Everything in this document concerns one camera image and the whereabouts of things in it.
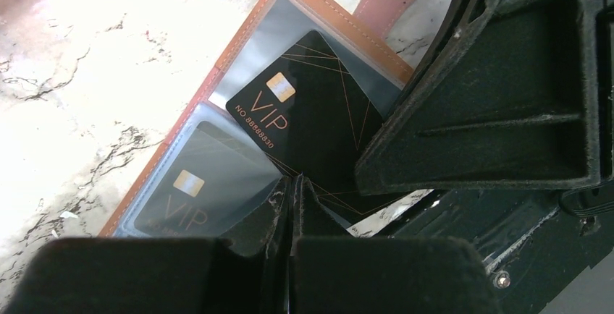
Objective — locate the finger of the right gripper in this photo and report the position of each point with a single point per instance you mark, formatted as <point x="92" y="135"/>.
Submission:
<point x="506" y="97"/>

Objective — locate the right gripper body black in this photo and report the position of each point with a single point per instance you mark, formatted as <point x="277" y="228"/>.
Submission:
<point x="537" y="246"/>

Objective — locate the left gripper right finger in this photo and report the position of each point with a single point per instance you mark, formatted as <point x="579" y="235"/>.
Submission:
<point x="333" y="272"/>

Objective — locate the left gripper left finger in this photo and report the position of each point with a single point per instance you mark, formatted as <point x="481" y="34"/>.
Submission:
<point x="236" y="272"/>

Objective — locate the black VIP card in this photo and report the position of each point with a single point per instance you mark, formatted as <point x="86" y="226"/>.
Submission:
<point x="311" y="118"/>

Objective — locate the brown leather card holder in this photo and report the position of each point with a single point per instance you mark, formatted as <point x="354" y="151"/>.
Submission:
<point x="357" y="38"/>

